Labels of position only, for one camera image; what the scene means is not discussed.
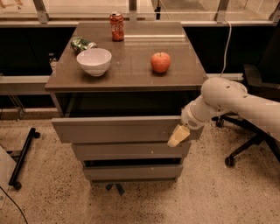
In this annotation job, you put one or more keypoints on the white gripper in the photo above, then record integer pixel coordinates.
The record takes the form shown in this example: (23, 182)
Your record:
(190, 120)

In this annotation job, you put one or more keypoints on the grey top drawer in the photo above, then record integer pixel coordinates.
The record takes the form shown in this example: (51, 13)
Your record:
(120, 129)

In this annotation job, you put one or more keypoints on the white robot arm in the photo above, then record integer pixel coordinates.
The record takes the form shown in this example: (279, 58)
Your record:
(203, 108)

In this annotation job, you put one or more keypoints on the grey bottom drawer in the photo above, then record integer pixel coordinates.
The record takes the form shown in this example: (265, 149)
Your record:
(135, 172)

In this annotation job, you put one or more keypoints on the grey drawer cabinet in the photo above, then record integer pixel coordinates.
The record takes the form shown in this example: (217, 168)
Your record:
(130, 87)

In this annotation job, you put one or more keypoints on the red apple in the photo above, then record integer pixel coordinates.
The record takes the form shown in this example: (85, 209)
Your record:
(160, 62)

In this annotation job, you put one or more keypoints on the black office chair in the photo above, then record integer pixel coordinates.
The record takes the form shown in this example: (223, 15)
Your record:
(259, 115)

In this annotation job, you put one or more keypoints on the white ceramic bowl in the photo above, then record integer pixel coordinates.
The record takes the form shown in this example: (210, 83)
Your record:
(95, 61)

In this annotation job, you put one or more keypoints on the red soda can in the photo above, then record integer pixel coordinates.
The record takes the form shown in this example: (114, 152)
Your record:
(116, 23)

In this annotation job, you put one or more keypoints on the green crushed soda can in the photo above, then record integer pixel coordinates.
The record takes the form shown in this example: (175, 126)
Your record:
(80, 44)

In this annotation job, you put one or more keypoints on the black wheeled stand base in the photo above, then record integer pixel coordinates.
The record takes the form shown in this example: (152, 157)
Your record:
(19, 157)

